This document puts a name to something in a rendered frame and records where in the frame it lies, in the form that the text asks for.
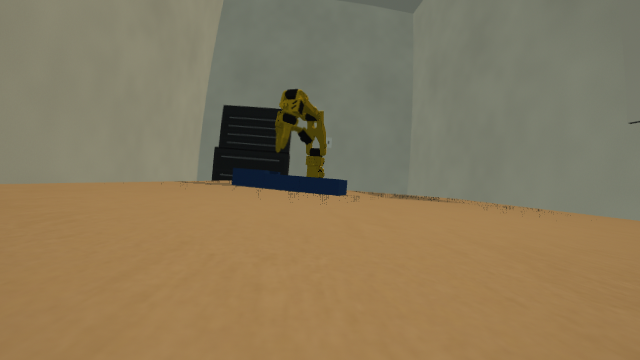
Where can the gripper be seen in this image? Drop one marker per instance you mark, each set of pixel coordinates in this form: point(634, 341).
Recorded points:
point(286, 123)

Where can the blue bin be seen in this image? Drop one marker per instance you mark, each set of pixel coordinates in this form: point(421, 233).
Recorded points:
point(273, 180)

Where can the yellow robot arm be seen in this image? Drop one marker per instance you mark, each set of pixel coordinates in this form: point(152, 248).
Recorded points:
point(306, 111)

